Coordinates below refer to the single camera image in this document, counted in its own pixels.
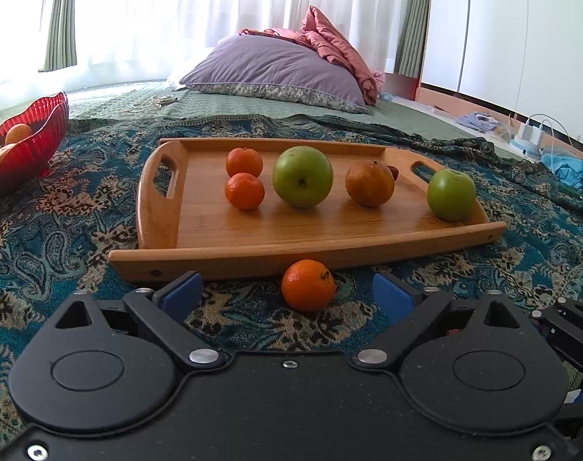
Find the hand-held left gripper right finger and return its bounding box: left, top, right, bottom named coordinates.
left=349, top=273, right=538, bottom=373

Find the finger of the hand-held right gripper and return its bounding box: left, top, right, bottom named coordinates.
left=530, top=297, right=583, bottom=376

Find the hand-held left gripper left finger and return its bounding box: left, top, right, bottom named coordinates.
left=53, top=271, right=226, bottom=374

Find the small tangerine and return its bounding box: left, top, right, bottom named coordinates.
left=224, top=172, right=266, bottom=211
left=281, top=259, right=337, bottom=313
left=225, top=148, right=264, bottom=178

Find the wooden tray with handles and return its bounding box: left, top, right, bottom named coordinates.
left=109, top=137, right=507, bottom=283

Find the large orange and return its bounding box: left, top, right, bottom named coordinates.
left=345, top=161, right=396, bottom=207

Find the green apple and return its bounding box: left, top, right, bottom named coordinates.
left=427, top=168, right=477, bottom=222
left=272, top=146, right=334, bottom=209

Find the teal paisley blanket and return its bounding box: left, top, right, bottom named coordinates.
left=0, top=113, right=583, bottom=445

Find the blue cloth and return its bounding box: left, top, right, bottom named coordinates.
left=541, top=154, right=583, bottom=199

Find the light blue power strip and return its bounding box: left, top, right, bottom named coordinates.
left=509, top=137, right=545, bottom=156

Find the lavender cloth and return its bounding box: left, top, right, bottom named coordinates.
left=457, top=112, right=502, bottom=133

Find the green bedspread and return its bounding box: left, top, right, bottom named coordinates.
left=0, top=81, right=558, bottom=155

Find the white charger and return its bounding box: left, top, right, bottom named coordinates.
left=512, top=114, right=548, bottom=147

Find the wooden bed board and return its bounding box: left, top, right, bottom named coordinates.
left=382, top=73, right=465, bottom=117

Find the red glass bowl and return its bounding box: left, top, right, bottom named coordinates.
left=0, top=91, right=70, bottom=203

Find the orange fruit in bowl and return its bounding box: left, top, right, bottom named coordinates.
left=4, top=123, right=33, bottom=146
left=0, top=144, right=19, bottom=174

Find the purple pillow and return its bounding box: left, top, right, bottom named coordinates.
left=179, top=35, right=373, bottom=114

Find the pink quilt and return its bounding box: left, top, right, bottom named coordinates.
left=238, top=6, right=385, bottom=105

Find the green curtain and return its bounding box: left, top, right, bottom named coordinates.
left=38, top=0, right=83, bottom=73
left=394, top=0, right=432, bottom=78

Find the white sheer curtain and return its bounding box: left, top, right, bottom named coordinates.
left=0, top=0, right=417, bottom=93

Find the white wardrobe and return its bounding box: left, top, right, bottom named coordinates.
left=419, top=0, right=583, bottom=155

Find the white cable on bed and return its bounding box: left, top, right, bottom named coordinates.
left=127, top=95, right=179, bottom=114

